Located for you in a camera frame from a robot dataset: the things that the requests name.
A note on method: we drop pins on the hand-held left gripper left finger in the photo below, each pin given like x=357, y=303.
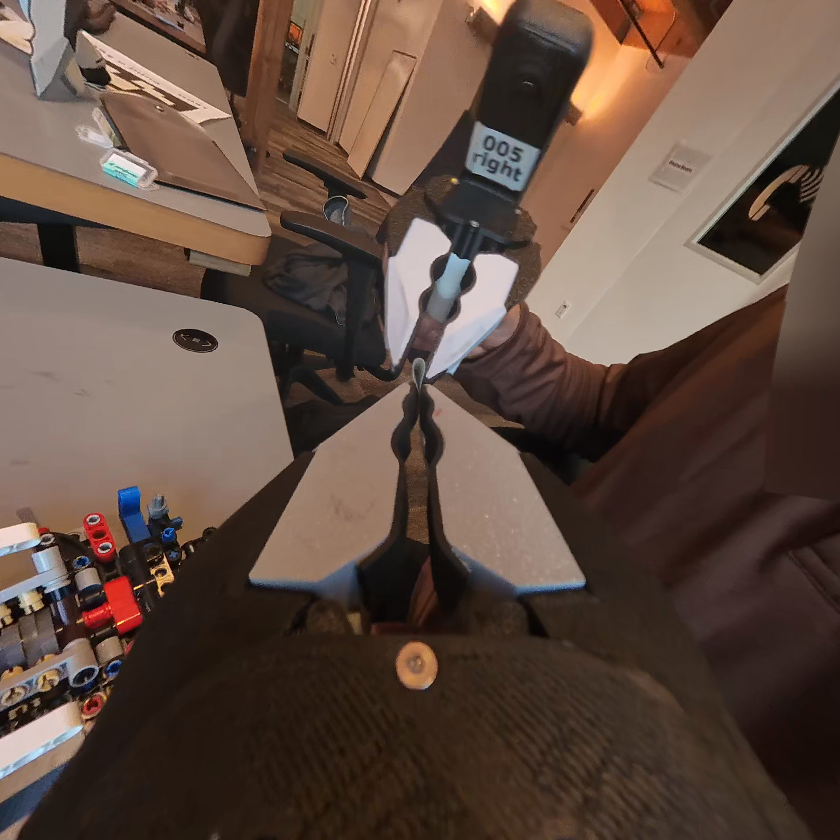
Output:
x=315, y=518

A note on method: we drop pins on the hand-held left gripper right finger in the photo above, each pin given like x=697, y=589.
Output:
x=512, y=525

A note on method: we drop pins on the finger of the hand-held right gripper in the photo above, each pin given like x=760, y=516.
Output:
x=485, y=295
x=403, y=289

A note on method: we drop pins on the person's right forearm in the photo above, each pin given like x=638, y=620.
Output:
x=558, y=394

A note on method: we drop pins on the black desk control panel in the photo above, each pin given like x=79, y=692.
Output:
x=195, y=340

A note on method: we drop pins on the grey desk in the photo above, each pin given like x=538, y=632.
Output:
x=98, y=407

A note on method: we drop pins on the person's right hand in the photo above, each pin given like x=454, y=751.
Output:
x=430, y=334

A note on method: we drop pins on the dark jacket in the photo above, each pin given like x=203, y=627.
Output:
x=308, y=282

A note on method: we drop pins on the black office chair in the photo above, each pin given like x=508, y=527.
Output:
x=328, y=229

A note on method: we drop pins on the brown folder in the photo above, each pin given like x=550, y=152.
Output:
x=177, y=151

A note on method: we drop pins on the red toy brick race car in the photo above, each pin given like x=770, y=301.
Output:
x=65, y=623

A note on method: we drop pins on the small green-white box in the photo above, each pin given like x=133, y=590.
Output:
x=128, y=169

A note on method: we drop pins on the black-white marker sheet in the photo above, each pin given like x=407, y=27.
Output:
x=151, y=85

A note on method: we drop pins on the small white wall sign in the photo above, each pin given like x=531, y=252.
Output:
x=679, y=165

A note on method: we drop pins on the wooden post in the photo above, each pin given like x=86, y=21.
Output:
x=269, y=65

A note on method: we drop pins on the dark wall poster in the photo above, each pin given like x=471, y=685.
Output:
x=774, y=203

